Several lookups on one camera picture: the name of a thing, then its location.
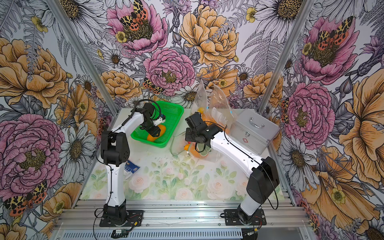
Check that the orange mango bottom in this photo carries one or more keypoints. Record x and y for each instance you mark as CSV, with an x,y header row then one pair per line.
x,y
160,130

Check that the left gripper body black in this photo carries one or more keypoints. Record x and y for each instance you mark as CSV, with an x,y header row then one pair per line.
x,y
148,126

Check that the orange mango top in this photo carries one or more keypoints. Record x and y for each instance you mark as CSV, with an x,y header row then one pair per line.
x,y
193,151

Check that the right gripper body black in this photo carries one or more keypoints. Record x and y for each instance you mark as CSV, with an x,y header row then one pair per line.
x,y
191,135

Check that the blue white small packet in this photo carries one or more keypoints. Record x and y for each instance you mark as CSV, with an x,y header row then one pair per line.
x,y
130,169

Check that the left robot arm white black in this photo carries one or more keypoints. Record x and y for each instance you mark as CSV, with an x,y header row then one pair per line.
x,y
115,152

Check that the small green circuit board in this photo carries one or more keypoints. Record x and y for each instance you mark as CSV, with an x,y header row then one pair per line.
x,y
119,233

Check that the silver metal case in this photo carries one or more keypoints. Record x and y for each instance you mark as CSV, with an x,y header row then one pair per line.
x,y
253,131

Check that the clear zip-top bag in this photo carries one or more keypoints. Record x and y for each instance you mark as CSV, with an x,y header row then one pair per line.
x,y
201,103
177,148
219,108

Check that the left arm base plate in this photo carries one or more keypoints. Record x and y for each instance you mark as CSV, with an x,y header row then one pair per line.
x,y
131,218

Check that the orange mango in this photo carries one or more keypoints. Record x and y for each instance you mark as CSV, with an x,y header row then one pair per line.
x,y
160,130
193,151

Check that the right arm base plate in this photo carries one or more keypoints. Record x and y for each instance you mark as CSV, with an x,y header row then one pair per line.
x,y
236,217

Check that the green plastic basket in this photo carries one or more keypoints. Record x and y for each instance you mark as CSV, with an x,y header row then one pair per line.
x,y
173,114

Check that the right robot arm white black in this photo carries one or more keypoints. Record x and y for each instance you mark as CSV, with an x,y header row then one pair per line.
x,y
262,174

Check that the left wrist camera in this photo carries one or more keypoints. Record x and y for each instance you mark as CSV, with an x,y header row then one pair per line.
x,y
159,120

